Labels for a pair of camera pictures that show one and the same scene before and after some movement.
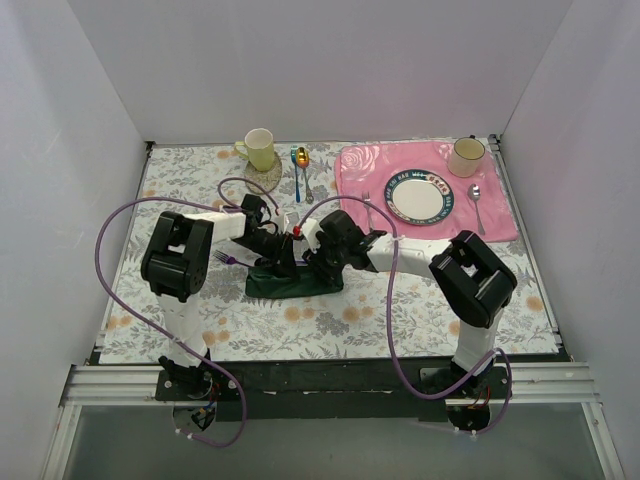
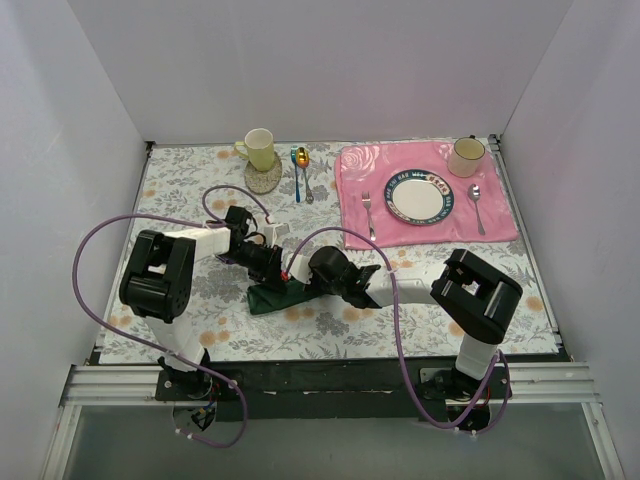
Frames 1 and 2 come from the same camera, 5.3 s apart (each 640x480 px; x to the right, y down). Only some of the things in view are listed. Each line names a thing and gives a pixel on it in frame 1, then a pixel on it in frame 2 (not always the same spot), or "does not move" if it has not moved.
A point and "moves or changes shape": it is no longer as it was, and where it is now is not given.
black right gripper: (320, 257) to (298, 282)
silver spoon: (474, 193) does not move
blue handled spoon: (293, 153) does not move
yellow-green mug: (260, 148) does not move
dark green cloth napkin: (264, 282) moves or changes shape
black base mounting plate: (331, 390) does not move
